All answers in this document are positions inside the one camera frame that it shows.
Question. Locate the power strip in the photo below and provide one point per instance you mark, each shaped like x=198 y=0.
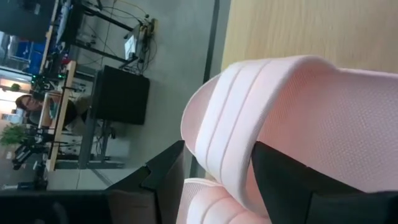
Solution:
x=148 y=28

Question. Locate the large black cabinet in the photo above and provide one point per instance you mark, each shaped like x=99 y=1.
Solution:
x=25 y=18

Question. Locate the black box cabinet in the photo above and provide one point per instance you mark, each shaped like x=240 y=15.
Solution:
x=121 y=93

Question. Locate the background green plant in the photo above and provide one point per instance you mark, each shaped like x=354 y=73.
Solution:
x=12 y=135

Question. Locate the pink rubber slide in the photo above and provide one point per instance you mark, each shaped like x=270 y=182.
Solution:
x=211 y=205
x=326 y=124

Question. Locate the background black robot arm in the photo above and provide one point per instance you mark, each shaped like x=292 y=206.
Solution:
x=25 y=152

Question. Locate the person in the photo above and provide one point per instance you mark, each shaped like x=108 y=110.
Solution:
x=26 y=104

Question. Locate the black-legged desk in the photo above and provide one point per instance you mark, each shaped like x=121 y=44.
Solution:
x=74 y=18

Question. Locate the blue storage bins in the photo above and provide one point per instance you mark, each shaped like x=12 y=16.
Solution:
x=29 y=56

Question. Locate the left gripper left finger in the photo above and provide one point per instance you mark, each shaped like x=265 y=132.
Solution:
x=168 y=174

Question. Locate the white box device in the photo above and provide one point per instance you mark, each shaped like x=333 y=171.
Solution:
x=130 y=46

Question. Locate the wooden desk with grey legs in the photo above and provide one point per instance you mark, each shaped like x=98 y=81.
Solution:
x=62 y=124

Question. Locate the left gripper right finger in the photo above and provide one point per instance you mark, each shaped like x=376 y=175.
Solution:
x=286 y=183

